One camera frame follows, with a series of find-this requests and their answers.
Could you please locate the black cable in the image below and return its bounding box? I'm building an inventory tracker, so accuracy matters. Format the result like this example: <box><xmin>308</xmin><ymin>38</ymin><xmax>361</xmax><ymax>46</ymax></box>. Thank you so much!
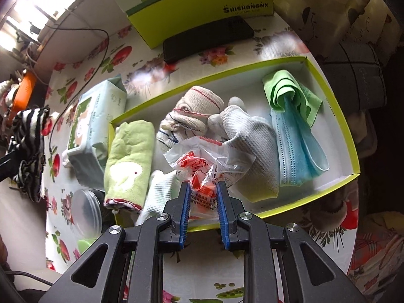
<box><xmin>47</xmin><ymin>27</ymin><xmax>109</xmax><ymax>152</ymax></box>

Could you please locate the clear plastic packet red print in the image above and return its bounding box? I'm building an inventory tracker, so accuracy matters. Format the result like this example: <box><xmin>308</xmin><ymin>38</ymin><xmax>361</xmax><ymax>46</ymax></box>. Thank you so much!
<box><xmin>163</xmin><ymin>136</ymin><xmax>253</xmax><ymax>218</ymax></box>

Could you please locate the black phone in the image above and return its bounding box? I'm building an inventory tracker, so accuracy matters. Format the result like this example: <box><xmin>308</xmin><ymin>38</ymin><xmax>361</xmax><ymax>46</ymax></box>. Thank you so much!
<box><xmin>162</xmin><ymin>16</ymin><xmax>256</xmax><ymax>64</ymax></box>

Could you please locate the grey fabric stool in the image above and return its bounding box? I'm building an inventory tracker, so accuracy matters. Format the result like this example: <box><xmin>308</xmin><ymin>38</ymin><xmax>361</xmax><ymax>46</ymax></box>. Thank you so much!
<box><xmin>322</xmin><ymin>41</ymin><xmax>387</xmax><ymax>114</ymax></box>

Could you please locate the black and white striped cloth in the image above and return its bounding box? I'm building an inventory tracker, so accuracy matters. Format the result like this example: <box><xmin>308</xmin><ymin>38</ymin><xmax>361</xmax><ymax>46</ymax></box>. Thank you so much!
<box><xmin>8</xmin><ymin>107</ymin><xmax>51</xmax><ymax>203</ymax></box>

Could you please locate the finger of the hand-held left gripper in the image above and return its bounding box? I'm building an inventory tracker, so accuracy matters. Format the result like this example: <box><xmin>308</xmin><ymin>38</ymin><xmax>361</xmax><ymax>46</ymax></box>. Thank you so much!
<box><xmin>0</xmin><ymin>151</ymin><xmax>20</xmax><ymax>182</ymax></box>

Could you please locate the patterned curtain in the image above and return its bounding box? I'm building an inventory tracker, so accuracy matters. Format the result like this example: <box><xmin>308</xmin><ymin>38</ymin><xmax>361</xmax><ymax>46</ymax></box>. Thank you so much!
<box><xmin>273</xmin><ymin>0</ymin><xmax>401</xmax><ymax>60</ymax></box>

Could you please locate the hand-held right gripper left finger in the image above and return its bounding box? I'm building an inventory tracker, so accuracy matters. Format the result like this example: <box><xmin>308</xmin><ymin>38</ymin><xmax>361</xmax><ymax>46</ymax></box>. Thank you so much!
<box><xmin>38</xmin><ymin>181</ymin><xmax>192</xmax><ymax>303</ymax></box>

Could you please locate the small green case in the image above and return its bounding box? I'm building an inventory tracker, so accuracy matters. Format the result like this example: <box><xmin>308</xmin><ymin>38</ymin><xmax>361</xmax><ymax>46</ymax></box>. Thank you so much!
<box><xmin>77</xmin><ymin>237</ymin><xmax>98</xmax><ymax>256</ymax></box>

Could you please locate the yellow-green cardboard tray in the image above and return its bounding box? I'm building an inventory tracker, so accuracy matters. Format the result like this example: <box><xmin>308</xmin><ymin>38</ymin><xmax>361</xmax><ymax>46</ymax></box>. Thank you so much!
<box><xmin>109</xmin><ymin>56</ymin><xmax>361</xmax><ymax>232</ymax></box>

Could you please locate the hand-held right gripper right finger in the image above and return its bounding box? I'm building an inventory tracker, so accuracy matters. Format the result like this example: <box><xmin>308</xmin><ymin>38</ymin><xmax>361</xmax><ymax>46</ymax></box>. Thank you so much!
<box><xmin>216</xmin><ymin>181</ymin><xmax>368</xmax><ymax>303</ymax></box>

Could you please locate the clear plastic round cup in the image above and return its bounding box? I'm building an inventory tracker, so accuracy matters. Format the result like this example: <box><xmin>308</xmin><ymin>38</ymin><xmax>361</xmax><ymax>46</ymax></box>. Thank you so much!
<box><xmin>71</xmin><ymin>189</ymin><xmax>106</xmax><ymax>239</ymax></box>

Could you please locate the yellow-green shoe box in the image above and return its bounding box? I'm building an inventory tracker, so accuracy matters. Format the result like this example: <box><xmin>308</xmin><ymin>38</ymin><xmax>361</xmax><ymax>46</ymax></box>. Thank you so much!
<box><xmin>128</xmin><ymin>0</ymin><xmax>274</xmax><ymax>50</ymax></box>

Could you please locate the wet wipes pack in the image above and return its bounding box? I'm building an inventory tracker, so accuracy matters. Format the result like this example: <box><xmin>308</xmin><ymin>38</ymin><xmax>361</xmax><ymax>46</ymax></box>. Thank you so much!
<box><xmin>61</xmin><ymin>74</ymin><xmax>128</xmax><ymax>193</ymax></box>

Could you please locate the light green cloth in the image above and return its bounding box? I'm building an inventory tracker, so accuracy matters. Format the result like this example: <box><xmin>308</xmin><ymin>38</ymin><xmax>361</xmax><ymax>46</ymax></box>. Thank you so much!
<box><xmin>262</xmin><ymin>70</ymin><xmax>323</xmax><ymax>127</ymax></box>

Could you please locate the orange plastic basin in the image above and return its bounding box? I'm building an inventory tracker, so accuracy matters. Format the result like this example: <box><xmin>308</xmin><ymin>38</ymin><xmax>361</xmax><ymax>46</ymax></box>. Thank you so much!
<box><xmin>8</xmin><ymin>71</ymin><xmax>37</xmax><ymax>120</ymax></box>

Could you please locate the colourful patterned cloth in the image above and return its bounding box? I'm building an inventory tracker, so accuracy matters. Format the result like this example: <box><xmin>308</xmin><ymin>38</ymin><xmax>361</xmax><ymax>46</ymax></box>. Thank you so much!
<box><xmin>347</xmin><ymin>215</ymin><xmax>404</xmax><ymax>291</ymax></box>

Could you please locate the white sock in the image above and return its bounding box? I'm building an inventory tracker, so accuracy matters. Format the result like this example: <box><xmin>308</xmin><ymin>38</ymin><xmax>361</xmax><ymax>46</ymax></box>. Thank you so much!
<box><xmin>136</xmin><ymin>170</ymin><xmax>182</xmax><ymax>226</ymax></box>

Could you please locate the grey-white sock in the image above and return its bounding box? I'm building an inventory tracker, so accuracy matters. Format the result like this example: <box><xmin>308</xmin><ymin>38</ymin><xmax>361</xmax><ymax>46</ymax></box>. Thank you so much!
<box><xmin>208</xmin><ymin>96</ymin><xmax>281</xmax><ymax>203</ymax></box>

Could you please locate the green towel with white figure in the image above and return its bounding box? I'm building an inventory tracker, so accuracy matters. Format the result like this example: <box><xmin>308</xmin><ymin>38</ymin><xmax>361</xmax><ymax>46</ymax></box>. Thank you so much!
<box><xmin>104</xmin><ymin>120</ymin><xmax>156</xmax><ymax>210</ymax></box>

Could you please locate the blue face mask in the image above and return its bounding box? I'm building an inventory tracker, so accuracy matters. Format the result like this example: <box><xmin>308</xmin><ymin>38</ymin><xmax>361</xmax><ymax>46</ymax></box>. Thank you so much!
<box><xmin>271</xmin><ymin>96</ymin><xmax>329</xmax><ymax>187</ymax></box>

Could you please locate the rolled red-striped sock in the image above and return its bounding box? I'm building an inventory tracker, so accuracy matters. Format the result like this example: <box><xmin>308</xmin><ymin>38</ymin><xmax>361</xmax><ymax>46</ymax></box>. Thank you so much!
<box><xmin>157</xmin><ymin>85</ymin><xmax>225</xmax><ymax>149</ymax></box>

